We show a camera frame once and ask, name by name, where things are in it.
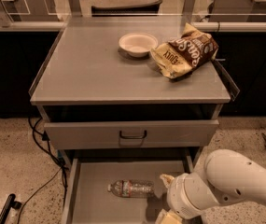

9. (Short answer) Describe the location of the grey top drawer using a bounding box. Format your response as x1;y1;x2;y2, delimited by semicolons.
44;120;218;149

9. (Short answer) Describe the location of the brown yellow chip bag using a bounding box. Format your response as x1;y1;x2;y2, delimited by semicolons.
150;23;218;79

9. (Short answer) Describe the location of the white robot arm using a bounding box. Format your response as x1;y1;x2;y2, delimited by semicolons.
155;149;266;224

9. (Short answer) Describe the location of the black floor cable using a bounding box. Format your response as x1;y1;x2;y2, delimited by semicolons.
0;117;69;224

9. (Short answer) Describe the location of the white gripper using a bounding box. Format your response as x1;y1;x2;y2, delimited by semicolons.
155;172;219;224

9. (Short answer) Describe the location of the clear plastic water bottle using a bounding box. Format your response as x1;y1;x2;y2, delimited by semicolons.
107;179;154;199

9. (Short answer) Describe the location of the grey open middle drawer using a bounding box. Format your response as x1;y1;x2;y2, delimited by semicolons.
61;159;184;224

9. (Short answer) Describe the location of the clear acrylic barrier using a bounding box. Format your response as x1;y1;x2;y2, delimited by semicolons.
0;0;266;29

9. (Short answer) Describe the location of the white paper bowl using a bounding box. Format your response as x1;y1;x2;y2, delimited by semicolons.
119;33;158;58

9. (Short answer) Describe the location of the black drawer handle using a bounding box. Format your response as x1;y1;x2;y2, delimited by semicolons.
119;130;148;140

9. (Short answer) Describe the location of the grey drawer cabinet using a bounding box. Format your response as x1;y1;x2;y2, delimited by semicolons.
28;24;241;170

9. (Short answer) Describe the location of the black power strip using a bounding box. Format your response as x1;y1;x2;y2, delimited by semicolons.
0;193;21;224

